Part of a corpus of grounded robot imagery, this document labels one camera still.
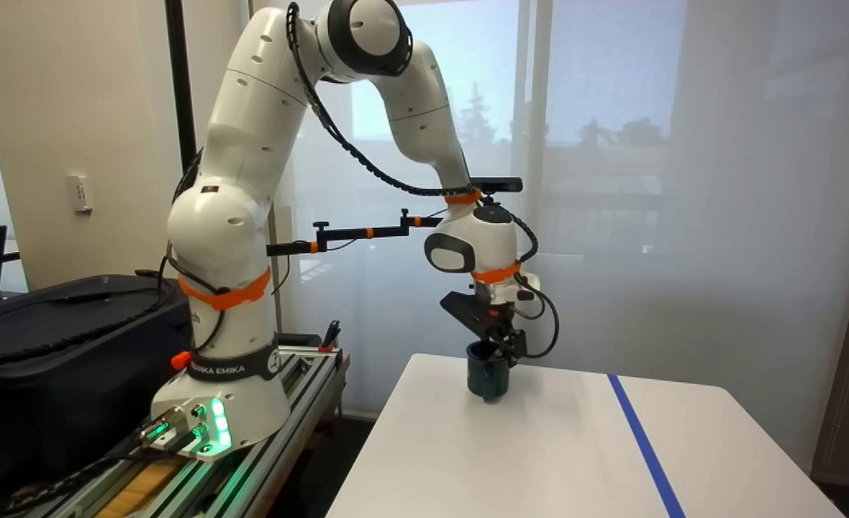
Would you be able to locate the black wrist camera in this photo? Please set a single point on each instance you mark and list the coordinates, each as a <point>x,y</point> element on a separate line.
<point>465,311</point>

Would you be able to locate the aluminium rail platform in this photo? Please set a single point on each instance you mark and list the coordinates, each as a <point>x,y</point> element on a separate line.
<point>252,462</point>

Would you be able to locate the white sheer curtain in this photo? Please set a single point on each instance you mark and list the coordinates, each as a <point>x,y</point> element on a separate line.
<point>712,239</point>

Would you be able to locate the black exterior camera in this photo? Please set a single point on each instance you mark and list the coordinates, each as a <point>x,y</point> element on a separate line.
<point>499,182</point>

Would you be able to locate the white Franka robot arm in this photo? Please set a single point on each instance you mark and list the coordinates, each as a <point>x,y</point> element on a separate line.
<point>239,192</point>

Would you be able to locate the black red clamp lever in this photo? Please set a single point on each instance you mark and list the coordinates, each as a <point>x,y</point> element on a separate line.
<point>329,336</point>

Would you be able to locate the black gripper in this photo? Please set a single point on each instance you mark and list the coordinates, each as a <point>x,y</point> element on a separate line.
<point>499,333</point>

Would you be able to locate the dark blue cup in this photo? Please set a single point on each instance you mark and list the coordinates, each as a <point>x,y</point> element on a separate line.
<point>486,376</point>

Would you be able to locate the black camera mount rod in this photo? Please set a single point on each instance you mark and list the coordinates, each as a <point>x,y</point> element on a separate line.
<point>354,235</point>

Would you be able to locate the black storage case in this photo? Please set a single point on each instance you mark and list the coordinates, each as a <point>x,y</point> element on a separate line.
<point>66,356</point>

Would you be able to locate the white wall switch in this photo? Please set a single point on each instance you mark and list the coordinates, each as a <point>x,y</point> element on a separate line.
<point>79,193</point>

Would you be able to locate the long blue tape strip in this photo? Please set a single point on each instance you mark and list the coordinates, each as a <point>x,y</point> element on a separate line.
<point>646,448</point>

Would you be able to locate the black vertical pole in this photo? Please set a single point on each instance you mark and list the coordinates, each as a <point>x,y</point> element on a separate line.
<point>183,77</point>

